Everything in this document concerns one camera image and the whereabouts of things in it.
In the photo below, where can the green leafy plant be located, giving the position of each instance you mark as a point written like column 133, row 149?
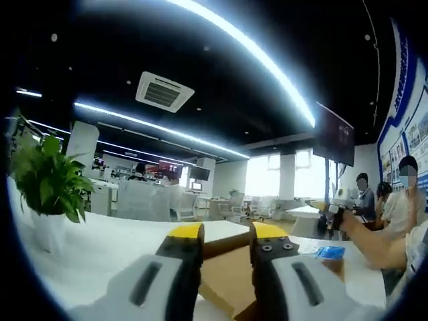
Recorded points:
column 50, row 180

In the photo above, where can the hanging dark screen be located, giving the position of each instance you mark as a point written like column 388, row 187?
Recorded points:
column 334, row 133

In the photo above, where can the dark computer monitor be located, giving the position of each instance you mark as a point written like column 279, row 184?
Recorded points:
column 199, row 173

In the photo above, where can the white ceiling light strip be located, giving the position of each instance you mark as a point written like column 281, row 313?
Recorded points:
column 28, row 93
column 250, row 50
column 160, row 128

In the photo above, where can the white office chair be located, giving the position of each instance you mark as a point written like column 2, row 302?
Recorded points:
column 234, row 207

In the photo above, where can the ceiling air conditioner unit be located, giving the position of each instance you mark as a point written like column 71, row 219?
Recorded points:
column 164, row 92

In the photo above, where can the blue soft packet item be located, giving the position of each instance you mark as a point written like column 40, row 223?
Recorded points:
column 329, row 251

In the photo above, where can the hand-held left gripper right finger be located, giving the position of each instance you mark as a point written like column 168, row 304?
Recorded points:
column 267, row 267

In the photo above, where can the brown cardboard shoe box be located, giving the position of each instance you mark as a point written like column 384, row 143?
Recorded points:
column 224, row 277

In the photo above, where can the black screen stand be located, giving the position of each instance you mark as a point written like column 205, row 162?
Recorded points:
column 331, row 180

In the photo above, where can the blue white wall poster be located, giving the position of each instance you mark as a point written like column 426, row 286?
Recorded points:
column 408, row 117

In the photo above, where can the white plant pot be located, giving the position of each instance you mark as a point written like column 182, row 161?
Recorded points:
column 48, row 230

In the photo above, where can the translucent mesh office chair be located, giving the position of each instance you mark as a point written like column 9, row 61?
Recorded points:
column 140, row 200

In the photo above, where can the red display screen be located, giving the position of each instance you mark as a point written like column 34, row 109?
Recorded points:
column 170, row 167

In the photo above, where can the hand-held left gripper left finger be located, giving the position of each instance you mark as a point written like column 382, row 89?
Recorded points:
column 184, row 267

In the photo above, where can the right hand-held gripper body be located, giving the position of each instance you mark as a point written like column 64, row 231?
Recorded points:
column 346, row 198

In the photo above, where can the white office table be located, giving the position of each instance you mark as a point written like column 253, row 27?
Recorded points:
column 306, row 214

